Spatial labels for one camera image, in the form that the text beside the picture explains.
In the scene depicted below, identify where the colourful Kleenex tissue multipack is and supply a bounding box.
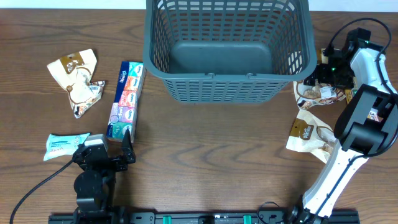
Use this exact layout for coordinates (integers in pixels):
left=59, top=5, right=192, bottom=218
left=106, top=61, right=146, bottom=142

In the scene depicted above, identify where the beige snack bag with barcode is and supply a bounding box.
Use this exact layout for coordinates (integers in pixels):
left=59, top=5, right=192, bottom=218
left=292, top=48, right=348, bottom=111

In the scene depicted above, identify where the beige brown Pan snack bag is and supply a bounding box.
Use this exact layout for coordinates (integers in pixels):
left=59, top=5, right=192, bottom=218
left=285, top=110, right=336, bottom=163

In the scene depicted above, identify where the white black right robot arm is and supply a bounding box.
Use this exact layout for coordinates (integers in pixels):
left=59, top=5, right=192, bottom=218
left=289, top=28, right=397, bottom=223

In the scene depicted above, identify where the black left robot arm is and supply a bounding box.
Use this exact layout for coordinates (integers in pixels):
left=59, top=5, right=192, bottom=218
left=72, top=131, right=136, bottom=212

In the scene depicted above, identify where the light blue wipes packet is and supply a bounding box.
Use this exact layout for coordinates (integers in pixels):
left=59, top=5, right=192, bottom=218
left=43, top=133, right=90, bottom=161

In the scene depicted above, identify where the crumpled beige snack bag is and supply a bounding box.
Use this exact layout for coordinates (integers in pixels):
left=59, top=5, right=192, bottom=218
left=47, top=49, right=105, bottom=119

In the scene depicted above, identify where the grey plastic basket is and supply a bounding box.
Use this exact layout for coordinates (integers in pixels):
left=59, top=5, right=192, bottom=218
left=143, top=0, right=317, bottom=103

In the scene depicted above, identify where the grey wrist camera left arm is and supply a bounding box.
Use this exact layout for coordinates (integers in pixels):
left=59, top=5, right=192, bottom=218
left=84, top=134, right=108, bottom=149

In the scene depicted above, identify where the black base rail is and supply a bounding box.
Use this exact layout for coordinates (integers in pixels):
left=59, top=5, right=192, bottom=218
left=48, top=208, right=361, bottom=224

